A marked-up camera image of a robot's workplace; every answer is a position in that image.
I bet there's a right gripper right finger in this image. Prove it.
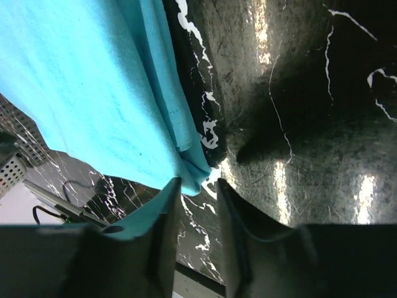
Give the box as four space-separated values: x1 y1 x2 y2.
217 179 396 297

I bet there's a white laundry basket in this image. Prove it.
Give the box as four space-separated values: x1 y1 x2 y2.
1 96 50 197

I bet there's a cyan t shirt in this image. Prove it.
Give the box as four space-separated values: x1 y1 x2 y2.
1 1 210 196

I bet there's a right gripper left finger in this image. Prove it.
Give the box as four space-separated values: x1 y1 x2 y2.
1 178 181 297

